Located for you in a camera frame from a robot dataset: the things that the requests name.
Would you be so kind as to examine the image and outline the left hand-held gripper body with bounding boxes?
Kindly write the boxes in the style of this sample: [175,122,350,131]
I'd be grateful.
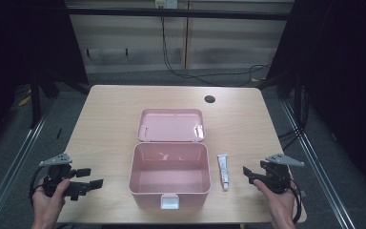
[38,153,90,201]

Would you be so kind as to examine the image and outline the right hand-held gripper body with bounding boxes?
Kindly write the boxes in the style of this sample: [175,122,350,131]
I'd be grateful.
[260,153,305,195]

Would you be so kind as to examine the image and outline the white ointment tube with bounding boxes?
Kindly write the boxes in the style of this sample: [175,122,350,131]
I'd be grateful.
[216,154,230,192]

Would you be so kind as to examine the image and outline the pink plastic box with lid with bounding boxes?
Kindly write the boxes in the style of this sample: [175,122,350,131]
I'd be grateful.
[128,108,213,211]

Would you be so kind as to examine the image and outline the person's right hand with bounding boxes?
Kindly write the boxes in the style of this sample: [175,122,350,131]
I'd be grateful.
[253,178,296,224]

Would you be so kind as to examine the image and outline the person's left hand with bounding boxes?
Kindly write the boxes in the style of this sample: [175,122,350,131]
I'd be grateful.
[31,178,71,224]

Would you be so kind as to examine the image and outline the black metal stand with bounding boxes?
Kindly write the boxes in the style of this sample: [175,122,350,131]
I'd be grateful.
[256,70,304,127]
[29,71,43,129]

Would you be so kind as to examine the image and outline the yellow floor tape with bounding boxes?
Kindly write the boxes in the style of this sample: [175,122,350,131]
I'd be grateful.
[17,94,32,108]

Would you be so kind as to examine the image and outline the black curtain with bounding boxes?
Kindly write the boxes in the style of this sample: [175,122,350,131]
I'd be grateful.
[266,0,366,204]
[0,0,90,154]

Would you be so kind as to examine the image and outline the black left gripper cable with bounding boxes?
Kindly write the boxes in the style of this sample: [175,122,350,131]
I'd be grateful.
[29,165,47,208]

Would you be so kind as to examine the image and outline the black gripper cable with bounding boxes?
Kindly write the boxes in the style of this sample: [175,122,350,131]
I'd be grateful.
[29,165,47,208]
[286,177,303,225]

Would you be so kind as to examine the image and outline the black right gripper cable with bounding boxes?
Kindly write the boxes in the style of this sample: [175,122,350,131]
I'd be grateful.
[286,177,303,225]

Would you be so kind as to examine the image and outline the metal floor rail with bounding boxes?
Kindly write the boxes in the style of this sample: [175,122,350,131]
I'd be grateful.
[0,104,56,229]
[280,100,357,229]

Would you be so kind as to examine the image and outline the black floor cables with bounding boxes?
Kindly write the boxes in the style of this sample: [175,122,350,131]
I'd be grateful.
[277,125,304,152]

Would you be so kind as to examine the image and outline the black wall cable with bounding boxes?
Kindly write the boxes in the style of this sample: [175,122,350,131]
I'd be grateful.
[160,16,272,88]

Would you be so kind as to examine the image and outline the black horizontal frame bar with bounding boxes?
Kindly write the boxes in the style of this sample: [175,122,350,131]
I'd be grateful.
[66,7,293,21]

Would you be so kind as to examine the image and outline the white wall socket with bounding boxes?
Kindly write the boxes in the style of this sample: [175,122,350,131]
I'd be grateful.
[154,0,179,10]

